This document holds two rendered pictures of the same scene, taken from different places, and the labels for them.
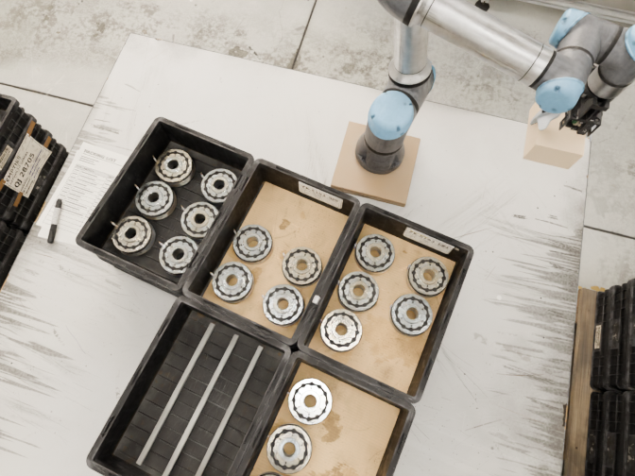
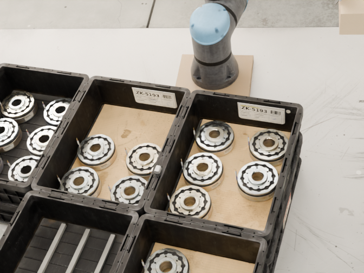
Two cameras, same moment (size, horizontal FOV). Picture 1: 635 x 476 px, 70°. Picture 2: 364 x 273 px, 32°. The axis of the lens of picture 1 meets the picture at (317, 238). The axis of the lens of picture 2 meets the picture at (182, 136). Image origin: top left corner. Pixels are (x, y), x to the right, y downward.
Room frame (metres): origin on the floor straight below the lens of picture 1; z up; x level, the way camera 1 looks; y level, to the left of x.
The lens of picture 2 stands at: (-0.73, -0.12, 2.14)
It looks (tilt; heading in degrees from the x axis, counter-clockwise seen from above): 49 degrees down; 3
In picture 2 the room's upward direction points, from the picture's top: 12 degrees counter-clockwise
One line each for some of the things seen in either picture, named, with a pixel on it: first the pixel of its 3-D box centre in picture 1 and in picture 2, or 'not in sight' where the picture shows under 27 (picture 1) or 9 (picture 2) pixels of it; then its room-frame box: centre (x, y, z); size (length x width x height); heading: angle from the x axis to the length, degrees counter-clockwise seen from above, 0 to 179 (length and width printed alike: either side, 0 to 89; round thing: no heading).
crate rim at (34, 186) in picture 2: (274, 246); (114, 139); (0.34, 0.11, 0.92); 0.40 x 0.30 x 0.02; 156
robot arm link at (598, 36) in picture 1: (580, 41); not in sight; (0.67, -0.52, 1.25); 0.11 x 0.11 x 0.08; 62
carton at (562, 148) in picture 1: (555, 130); (361, 5); (0.66, -0.62, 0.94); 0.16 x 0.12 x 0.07; 165
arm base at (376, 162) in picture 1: (382, 144); (213, 61); (0.71, -0.19, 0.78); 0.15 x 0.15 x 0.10
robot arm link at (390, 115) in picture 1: (389, 120); (211, 31); (0.72, -0.20, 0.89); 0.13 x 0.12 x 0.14; 152
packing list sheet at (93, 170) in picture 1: (89, 195); not in sight; (0.57, 0.70, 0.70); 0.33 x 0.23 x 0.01; 165
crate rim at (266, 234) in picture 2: (387, 297); (227, 158); (0.22, -0.17, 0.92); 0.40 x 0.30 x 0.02; 156
